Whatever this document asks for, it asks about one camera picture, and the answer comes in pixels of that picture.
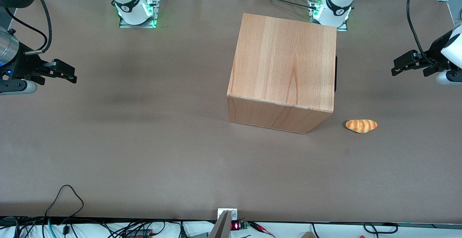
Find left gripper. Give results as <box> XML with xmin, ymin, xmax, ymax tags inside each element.
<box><xmin>391</xmin><ymin>21</ymin><xmax>462</xmax><ymax>77</ymax></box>

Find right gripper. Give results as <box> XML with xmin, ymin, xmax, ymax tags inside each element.
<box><xmin>0</xmin><ymin>45</ymin><xmax>77</xmax><ymax>87</ymax></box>

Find toy croissant bread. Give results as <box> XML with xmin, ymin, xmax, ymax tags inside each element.
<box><xmin>345</xmin><ymin>119</ymin><xmax>378</xmax><ymax>134</ymax></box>

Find wooden cabinet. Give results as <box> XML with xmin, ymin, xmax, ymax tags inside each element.
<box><xmin>227</xmin><ymin>13</ymin><xmax>337</xmax><ymax>134</ymax></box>

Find red clip leads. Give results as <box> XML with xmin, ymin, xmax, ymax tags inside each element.
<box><xmin>249</xmin><ymin>221</ymin><xmax>276</xmax><ymax>238</ymax></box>

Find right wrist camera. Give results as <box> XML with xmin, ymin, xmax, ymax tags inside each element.
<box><xmin>0</xmin><ymin>80</ymin><xmax>38</xmax><ymax>95</ymax></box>

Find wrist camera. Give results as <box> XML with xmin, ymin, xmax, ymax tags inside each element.
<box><xmin>436</xmin><ymin>70</ymin><xmax>462</xmax><ymax>86</ymax></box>
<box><xmin>0</xmin><ymin>80</ymin><xmax>38</xmax><ymax>95</ymax></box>

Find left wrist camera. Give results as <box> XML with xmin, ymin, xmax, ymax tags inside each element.
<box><xmin>436</xmin><ymin>70</ymin><xmax>462</xmax><ymax>86</ymax></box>

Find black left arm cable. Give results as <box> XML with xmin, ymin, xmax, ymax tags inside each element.
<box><xmin>407</xmin><ymin>0</ymin><xmax>436</xmax><ymax>67</ymax></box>

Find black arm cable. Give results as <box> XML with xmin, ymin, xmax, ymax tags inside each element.
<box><xmin>407</xmin><ymin>0</ymin><xmax>436</xmax><ymax>67</ymax></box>
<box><xmin>5</xmin><ymin>0</ymin><xmax>53</xmax><ymax>55</ymax></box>

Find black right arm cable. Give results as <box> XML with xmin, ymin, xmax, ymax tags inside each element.
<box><xmin>5</xmin><ymin>0</ymin><xmax>53</xmax><ymax>55</ymax></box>

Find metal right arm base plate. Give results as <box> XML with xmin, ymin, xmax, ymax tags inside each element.
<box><xmin>119</xmin><ymin>0</ymin><xmax>161</xmax><ymax>29</ymax></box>

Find thin black looped cable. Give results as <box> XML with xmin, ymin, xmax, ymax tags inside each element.
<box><xmin>45</xmin><ymin>185</ymin><xmax>84</xmax><ymax>219</ymax></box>

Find black cable coil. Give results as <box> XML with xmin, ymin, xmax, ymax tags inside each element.
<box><xmin>362</xmin><ymin>222</ymin><xmax>400</xmax><ymax>234</ymax></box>

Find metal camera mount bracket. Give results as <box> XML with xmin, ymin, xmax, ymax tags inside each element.
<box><xmin>208</xmin><ymin>208</ymin><xmax>239</xmax><ymax>238</ymax></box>

